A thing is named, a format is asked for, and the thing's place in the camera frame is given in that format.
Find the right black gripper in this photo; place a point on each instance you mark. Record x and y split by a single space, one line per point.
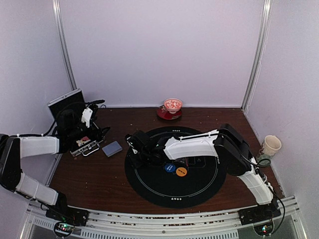
135 162

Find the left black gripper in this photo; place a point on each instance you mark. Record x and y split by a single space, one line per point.
92 135

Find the blue small blind button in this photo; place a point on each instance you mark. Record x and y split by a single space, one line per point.
169 167

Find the orange big blind button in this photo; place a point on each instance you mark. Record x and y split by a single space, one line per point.
181 171

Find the red black triangle marker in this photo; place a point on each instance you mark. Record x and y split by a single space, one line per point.
182 161

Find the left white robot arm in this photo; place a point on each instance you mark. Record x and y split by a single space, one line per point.
16 147

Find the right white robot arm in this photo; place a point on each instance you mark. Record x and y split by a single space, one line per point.
225 143

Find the grey playing card deck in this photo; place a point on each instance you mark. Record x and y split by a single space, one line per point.
112 148

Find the aluminium poker case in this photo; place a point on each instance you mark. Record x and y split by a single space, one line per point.
86 145

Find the dark red saucer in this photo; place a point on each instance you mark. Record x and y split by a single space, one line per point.
163 113

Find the black round poker mat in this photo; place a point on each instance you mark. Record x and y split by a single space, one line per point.
205 176

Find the red white patterned bowl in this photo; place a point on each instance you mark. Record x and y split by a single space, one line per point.
172 105

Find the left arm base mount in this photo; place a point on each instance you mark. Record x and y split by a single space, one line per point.
68 221

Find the front aluminium rail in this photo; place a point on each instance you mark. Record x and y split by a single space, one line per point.
226 224

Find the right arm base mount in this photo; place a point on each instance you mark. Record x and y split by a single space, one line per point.
262 219

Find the right aluminium frame post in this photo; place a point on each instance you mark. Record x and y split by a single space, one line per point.
262 38

